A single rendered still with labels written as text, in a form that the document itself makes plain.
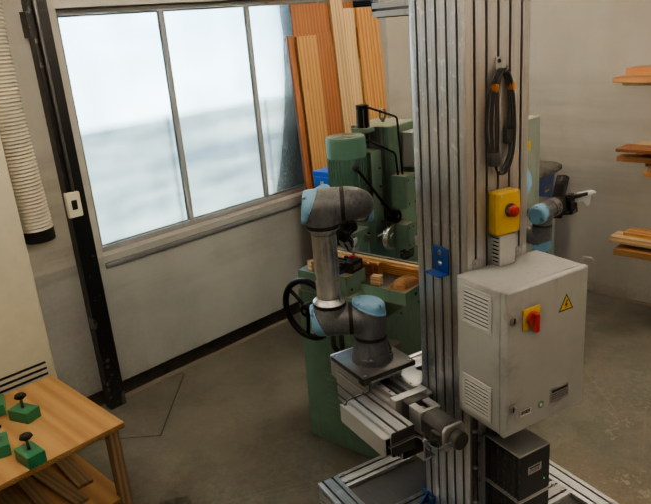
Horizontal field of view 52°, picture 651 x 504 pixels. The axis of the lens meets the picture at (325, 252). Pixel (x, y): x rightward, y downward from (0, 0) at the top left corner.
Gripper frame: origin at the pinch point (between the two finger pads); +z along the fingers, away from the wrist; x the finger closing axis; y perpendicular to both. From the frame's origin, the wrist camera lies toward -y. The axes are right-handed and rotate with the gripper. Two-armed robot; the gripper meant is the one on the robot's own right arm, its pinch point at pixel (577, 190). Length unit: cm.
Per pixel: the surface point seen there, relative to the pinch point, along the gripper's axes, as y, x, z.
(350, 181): -18, -73, -58
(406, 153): -24, -68, -25
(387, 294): 29, -54, -66
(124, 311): 43, -224, -105
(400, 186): -11, -66, -34
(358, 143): -34, -69, -54
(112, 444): 64, -119, -170
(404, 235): 12, -67, -36
